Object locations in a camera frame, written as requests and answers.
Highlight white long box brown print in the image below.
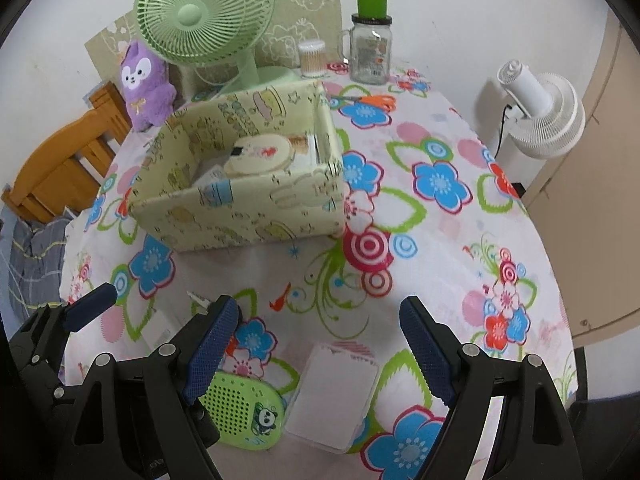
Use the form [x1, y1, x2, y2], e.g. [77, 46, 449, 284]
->
[287, 134, 321, 167]

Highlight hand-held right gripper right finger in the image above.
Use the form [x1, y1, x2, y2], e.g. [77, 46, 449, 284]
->
[398, 295, 583, 480]

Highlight green desk fan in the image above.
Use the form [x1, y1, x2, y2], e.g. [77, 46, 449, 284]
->
[134, 0, 301, 96]

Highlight black floor fan cable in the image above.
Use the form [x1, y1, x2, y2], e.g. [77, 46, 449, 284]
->
[495, 105, 513, 158]

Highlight cream oval cartoon case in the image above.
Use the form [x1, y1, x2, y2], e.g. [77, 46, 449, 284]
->
[222, 132, 293, 177]

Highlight floral tablecloth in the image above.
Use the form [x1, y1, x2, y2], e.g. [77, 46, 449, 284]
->
[57, 57, 581, 480]

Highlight wooden bed headboard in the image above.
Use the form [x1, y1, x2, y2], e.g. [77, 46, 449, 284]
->
[0, 80, 133, 223]

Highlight grey plaid blanket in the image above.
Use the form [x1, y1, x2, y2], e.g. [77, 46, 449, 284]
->
[0, 215, 76, 321]

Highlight white floor fan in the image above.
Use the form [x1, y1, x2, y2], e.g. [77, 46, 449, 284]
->
[492, 59, 586, 186]

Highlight glass jar mug green lid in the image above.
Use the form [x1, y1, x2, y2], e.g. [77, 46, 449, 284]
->
[339, 0, 393, 85]

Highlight green panda mesh case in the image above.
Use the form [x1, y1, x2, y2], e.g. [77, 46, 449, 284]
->
[200, 369, 287, 453]

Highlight orange handled scissors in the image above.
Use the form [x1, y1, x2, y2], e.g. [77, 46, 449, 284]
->
[327, 92, 398, 111]

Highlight beige wardrobe door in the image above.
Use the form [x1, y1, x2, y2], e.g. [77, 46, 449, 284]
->
[520, 10, 640, 351]

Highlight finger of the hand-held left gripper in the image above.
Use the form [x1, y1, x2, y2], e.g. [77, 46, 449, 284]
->
[10, 282, 119, 361]
[192, 402, 221, 446]

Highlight purple plush bunny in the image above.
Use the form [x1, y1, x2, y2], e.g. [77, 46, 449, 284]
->
[119, 42, 177, 131]

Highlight white square printed adapter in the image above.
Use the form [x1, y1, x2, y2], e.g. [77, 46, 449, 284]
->
[140, 290, 211, 353]

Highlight yellow patterned storage box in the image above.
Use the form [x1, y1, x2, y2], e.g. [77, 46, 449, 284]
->
[127, 80, 347, 253]

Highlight cotton swab container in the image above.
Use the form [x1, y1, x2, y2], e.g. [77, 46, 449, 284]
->
[297, 39, 327, 79]

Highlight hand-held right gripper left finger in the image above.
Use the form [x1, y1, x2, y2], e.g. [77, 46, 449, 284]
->
[52, 294, 243, 480]

